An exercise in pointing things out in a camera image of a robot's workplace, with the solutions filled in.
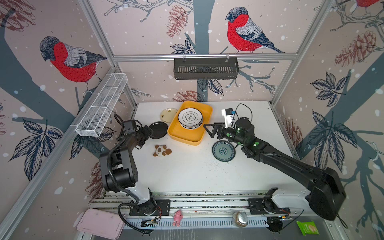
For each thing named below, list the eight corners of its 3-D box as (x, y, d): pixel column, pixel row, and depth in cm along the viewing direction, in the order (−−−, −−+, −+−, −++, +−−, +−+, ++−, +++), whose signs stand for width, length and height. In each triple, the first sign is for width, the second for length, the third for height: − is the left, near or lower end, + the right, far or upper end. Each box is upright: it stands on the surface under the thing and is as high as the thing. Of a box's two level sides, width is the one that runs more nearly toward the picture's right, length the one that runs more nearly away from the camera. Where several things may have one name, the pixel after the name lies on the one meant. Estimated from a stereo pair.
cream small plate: (158, 120, 114) (157, 117, 111) (166, 109, 122) (165, 106, 119) (170, 124, 112) (169, 121, 109) (177, 112, 120) (176, 109, 117)
